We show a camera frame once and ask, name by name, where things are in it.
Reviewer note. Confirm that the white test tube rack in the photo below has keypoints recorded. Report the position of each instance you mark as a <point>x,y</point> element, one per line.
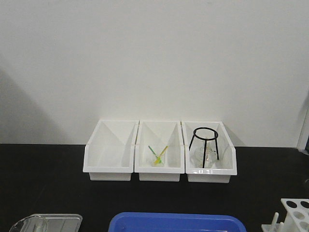
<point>296,220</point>

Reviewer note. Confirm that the middle white storage bin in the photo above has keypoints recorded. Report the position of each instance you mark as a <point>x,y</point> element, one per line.
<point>158,135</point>

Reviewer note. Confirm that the white storage bin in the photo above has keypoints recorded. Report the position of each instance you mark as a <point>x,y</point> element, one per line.
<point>224,168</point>
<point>158,135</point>
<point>110,151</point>

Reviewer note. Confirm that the green plastic spatula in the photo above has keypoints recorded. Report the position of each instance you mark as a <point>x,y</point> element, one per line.
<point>152,151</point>

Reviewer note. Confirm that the small clear dish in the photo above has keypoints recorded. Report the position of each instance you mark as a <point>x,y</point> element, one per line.
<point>152,158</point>

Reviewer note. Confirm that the clear glass flask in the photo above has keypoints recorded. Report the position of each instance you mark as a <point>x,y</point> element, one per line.
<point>198,159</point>

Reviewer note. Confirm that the left white storage bin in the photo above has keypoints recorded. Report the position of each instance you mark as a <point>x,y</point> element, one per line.
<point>110,151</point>

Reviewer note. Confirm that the right white storage bin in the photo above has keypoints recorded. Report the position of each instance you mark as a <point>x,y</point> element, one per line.
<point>224,168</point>

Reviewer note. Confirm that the blue plastic tray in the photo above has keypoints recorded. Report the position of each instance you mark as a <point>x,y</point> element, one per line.
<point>174,222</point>

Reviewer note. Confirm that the grey metal tray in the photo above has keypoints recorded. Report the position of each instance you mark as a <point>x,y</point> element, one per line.
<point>57,222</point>

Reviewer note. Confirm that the clear glass beaker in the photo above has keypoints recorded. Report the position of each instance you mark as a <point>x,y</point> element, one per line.
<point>30,224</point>

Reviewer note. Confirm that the black wire tripod stand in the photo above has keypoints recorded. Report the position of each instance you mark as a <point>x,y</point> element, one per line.
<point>209,137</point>

